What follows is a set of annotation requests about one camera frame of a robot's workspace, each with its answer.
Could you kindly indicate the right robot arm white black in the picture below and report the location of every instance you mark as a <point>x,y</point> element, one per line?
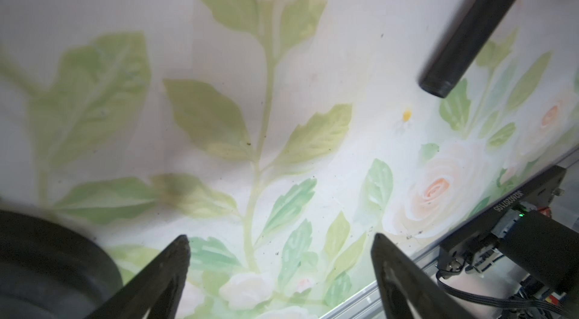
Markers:
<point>546,249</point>

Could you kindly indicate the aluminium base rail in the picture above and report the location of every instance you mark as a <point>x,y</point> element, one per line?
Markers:
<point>545,300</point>

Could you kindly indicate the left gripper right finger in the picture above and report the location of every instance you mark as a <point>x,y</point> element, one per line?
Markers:
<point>405,291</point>

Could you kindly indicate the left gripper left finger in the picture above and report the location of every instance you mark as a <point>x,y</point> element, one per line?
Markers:
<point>156,291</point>

